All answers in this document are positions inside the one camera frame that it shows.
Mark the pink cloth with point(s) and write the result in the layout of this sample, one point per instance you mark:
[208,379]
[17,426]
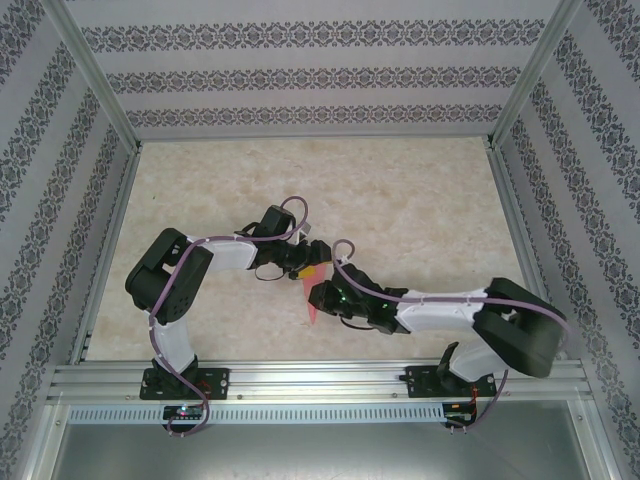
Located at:
[312,315]

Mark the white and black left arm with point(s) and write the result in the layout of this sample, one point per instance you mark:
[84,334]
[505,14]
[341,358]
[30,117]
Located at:
[230,255]

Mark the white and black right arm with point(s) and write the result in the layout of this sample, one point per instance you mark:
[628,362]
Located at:
[435,315]

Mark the grey metal shelf sheet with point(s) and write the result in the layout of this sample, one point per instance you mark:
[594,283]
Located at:
[320,452]

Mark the right circuit board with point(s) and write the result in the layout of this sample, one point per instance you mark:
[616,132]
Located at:
[460,411]

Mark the circuit board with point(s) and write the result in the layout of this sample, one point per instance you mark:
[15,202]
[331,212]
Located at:
[182,412]
[460,411]

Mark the left circuit board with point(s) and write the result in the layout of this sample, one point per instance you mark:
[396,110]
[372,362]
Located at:
[182,412]

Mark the aluminium mounting rail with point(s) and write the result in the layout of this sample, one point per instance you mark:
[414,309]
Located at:
[320,377]

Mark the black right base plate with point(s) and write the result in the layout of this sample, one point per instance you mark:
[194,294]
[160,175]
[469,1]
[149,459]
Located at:
[417,387]

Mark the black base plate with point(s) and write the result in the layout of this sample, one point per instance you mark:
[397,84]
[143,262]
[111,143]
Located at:
[215,382]
[417,387]

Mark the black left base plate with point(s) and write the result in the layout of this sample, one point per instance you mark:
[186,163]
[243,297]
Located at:
[215,382]

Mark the aluminium side rail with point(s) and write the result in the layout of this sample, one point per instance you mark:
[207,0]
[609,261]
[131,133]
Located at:
[112,240]
[525,240]

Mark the aluminium frame post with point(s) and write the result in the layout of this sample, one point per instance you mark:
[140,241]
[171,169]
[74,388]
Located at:
[95,75]
[535,75]

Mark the aluminium frame strut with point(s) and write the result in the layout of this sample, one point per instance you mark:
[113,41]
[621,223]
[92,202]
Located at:
[595,445]
[42,445]

